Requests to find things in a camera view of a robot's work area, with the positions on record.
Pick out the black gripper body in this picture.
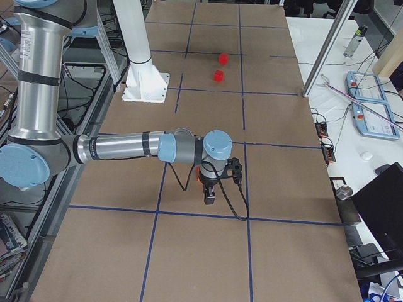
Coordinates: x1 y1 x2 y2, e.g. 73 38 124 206
196 167 218 191

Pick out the red block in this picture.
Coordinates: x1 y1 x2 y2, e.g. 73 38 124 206
218 53 229 65
213 70 225 82

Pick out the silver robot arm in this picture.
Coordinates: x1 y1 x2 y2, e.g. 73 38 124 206
1 1 235 204

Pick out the steel cup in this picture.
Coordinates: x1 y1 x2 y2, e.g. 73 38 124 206
335 185 353 201

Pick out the reacher grabber stick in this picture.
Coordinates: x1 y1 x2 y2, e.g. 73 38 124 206
321 73 402 132

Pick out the black laptop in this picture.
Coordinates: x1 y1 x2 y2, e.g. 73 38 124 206
352 162 402 260

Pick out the teach pendant lower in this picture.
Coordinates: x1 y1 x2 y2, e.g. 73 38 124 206
352 102 400 140

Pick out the teach pendant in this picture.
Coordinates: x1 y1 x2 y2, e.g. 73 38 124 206
352 102 400 140
346 71 387 103

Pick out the teach pendant upper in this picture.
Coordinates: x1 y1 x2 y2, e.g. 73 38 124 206
346 71 387 103

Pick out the clear plastic bottle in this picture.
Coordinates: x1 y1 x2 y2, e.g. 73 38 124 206
343 25 368 57

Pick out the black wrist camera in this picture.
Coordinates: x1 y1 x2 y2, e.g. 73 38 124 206
221 157 242 186

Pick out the white camera pole base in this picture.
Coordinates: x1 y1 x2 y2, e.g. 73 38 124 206
113 0 170 103

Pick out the aluminium frame post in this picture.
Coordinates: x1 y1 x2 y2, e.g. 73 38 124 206
302 0 358 98

